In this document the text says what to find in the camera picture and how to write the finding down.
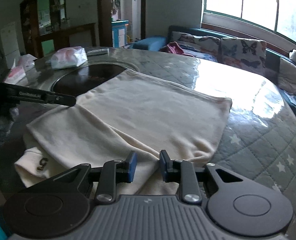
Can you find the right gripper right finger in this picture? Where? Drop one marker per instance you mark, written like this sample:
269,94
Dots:
183,173

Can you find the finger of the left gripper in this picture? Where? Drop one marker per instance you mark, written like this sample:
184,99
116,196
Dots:
15,93

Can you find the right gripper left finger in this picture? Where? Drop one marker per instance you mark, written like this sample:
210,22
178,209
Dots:
115,172

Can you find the cream knit garment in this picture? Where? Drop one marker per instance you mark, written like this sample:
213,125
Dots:
130,112

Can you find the pink tissue box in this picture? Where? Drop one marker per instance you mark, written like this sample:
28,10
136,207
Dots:
15,75

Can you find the white plastic bag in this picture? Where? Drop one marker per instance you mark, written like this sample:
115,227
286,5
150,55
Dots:
27,62

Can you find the white refrigerator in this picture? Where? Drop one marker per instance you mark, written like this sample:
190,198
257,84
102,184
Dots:
10,44

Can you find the dark wooden shelf unit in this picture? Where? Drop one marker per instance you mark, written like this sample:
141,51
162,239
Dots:
48,25

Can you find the soft tissue pack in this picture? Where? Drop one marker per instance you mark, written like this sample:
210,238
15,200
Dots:
68,58

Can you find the black round induction cooktop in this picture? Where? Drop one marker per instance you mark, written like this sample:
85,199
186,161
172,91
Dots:
86,78

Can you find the white remote control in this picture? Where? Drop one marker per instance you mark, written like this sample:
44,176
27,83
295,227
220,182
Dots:
99,51

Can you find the pink cloth on sofa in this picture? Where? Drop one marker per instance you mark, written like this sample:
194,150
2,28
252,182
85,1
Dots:
174,48

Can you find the butterfly print cushion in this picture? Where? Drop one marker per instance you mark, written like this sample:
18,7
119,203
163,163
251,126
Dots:
201,44
246,54

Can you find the blue white cabinet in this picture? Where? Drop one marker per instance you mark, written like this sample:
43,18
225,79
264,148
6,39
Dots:
119,33

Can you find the grey white pillow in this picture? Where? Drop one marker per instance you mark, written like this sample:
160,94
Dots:
287,76

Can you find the blue corner sofa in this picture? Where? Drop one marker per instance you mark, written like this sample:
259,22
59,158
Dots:
271,64

